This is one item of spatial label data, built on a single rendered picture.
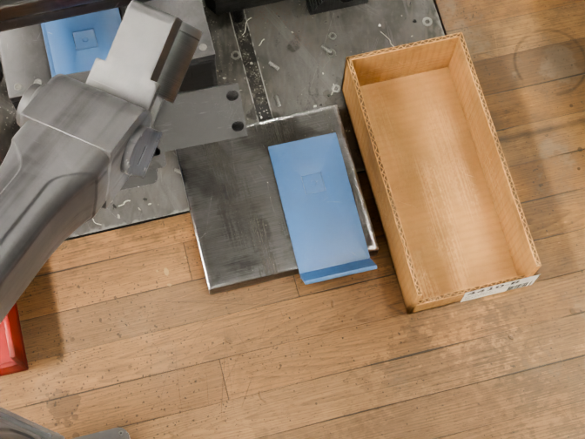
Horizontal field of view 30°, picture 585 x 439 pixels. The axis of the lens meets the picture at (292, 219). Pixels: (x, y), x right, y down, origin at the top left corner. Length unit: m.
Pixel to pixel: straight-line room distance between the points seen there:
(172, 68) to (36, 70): 0.29
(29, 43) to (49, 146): 0.39
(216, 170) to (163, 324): 0.16
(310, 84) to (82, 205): 0.48
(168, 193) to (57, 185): 0.42
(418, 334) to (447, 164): 0.18
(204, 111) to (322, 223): 0.24
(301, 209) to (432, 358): 0.19
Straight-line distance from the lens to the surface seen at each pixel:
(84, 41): 1.07
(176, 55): 0.81
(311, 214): 1.07
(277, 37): 1.17
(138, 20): 0.80
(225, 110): 0.88
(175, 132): 0.87
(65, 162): 0.71
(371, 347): 1.06
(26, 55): 1.09
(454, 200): 1.11
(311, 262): 1.05
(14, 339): 1.03
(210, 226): 1.07
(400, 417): 1.05
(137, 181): 0.93
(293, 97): 1.14
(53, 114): 0.73
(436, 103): 1.15
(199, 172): 1.09
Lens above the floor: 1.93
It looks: 71 degrees down
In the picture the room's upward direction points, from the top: 5 degrees clockwise
